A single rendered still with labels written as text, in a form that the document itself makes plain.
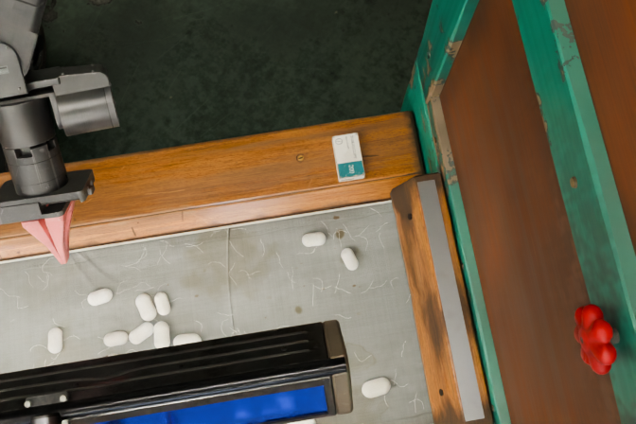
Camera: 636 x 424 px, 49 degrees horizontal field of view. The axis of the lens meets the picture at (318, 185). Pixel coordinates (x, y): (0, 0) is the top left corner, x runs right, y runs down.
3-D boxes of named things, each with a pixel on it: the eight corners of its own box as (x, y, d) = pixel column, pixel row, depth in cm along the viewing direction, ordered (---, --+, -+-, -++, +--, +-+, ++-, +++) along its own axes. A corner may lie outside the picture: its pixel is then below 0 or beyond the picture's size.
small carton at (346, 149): (331, 140, 97) (331, 135, 95) (357, 136, 97) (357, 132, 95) (339, 182, 96) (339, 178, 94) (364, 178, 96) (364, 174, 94)
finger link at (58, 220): (79, 273, 81) (58, 200, 77) (16, 282, 80) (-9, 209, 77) (90, 244, 87) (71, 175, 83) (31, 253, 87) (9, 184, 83)
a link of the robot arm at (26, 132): (-11, 86, 77) (-19, 100, 72) (54, 75, 78) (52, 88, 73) (7, 145, 80) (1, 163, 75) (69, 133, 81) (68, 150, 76)
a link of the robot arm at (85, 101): (-16, 28, 76) (-27, 45, 69) (94, 11, 79) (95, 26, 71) (16, 132, 81) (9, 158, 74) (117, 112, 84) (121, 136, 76)
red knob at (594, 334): (561, 309, 46) (586, 303, 42) (593, 305, 46) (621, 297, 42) (578, 377, 45) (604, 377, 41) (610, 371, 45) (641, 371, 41)
